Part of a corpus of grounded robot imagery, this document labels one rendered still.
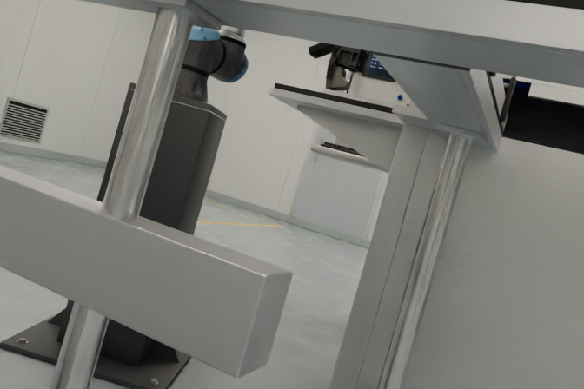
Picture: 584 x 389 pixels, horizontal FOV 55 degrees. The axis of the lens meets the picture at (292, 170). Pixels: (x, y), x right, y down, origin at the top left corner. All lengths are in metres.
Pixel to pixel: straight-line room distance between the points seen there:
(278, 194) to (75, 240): 6.88
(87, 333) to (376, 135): 0.98
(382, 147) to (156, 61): 0.89
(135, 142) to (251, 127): 7.19
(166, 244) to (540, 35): 0.46
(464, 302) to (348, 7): 0.91
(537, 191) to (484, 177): 0.12
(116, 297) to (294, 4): 0.41
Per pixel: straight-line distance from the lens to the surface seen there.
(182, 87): 1.70
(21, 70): 7.15
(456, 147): 1.17
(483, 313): 1.38
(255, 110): 7.95
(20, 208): 0.86
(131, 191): 0.76
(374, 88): 2.55
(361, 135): 1.55
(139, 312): 0.72
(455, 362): 1.41
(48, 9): 7.30
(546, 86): 1.41
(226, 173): 8.01
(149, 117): 0.76
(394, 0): 0.61
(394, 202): 1.40
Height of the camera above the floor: 0.67
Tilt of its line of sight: level
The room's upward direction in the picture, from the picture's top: 16 degrees clockwise
